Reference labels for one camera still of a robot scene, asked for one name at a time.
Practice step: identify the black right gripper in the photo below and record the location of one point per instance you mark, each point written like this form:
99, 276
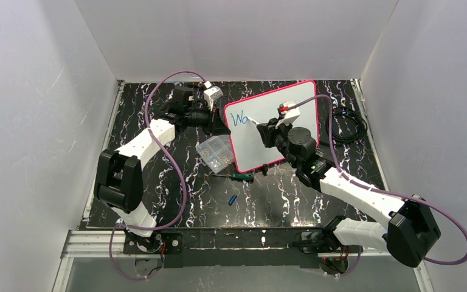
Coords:
268, 134

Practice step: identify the white blue marker pen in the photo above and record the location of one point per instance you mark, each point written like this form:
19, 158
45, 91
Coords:
253, 121

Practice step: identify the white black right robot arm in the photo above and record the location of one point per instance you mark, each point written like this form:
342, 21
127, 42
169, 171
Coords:
405, 228

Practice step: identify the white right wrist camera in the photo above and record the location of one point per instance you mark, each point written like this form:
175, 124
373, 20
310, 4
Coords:
288, 113

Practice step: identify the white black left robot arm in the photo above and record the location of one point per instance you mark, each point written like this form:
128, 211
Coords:
119, 179

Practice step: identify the pink framed whiteboard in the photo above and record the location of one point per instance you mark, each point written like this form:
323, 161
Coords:
248, 149

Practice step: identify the aluminium rail right edge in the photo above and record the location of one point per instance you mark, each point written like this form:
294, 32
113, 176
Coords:
360, 100

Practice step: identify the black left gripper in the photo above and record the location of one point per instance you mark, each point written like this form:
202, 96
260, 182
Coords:
213, 119

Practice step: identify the green handled screwdriver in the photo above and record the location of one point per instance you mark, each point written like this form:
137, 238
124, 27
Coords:
237, 176

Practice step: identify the blue marker cap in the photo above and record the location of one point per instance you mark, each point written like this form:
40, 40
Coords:
232, 199

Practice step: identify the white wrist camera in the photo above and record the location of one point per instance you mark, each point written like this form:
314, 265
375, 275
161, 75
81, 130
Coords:
211, 93
288, 113

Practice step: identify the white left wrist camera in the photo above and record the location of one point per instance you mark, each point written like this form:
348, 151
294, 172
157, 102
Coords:
211, 93

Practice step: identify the clear plastic screw box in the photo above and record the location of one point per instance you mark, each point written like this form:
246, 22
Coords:
216, 152

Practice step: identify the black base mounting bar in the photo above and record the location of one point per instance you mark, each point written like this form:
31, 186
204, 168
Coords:
193, 247

